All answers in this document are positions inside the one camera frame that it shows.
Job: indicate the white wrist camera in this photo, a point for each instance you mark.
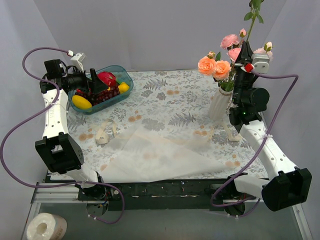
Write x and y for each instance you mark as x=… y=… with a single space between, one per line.
x=77 y=61
x=260 y=62

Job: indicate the yellow mango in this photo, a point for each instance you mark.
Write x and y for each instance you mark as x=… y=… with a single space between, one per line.
x=81 y=102

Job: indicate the cream ribbon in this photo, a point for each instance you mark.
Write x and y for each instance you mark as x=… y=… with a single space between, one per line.
x=101 y=137

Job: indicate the teal plastic fruit basket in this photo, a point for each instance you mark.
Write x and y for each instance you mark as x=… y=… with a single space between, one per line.
x=121 y=77

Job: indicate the yellow pear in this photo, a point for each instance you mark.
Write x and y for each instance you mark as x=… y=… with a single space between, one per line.
x=123 y=87

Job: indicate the white wrapping paper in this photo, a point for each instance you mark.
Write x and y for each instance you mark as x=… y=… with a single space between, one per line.
x=140 y=155

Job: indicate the peach rose stem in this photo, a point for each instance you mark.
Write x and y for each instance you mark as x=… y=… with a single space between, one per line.
x=220 y=70

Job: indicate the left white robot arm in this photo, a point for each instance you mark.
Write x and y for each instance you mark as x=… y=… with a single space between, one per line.
x=59 y=151

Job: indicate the white ribbed vase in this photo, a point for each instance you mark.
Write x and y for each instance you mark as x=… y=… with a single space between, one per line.
x=219 y=104

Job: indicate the white tissue roll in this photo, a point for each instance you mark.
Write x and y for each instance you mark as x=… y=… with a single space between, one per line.
x=46 y=226

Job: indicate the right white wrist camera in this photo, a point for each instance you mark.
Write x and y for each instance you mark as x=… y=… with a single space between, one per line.
x=260 y=62

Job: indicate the pale pink rose stem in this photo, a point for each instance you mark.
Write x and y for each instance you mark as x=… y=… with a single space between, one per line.
x=253 y=15

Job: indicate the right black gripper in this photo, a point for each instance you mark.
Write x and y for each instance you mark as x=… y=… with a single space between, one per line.
x=244 y=62

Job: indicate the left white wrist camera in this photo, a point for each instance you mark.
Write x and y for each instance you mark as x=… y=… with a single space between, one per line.
x=77 y=61

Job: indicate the floral table mat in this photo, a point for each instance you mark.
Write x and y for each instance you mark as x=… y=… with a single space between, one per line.
x=166 y=102

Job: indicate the dark red grapes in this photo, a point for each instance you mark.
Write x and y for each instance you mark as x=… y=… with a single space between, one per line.
x=98 y=98

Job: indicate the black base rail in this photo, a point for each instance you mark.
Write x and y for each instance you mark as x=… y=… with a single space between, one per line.
x=171 y=195

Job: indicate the red dragon fruit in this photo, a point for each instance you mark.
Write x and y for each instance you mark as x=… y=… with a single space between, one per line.
x=108 y=78

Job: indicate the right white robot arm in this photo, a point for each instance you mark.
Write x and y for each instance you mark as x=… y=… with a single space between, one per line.
x=270 y=175

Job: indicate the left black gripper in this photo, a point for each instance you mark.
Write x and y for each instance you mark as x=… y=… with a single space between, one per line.
x=88 y=81

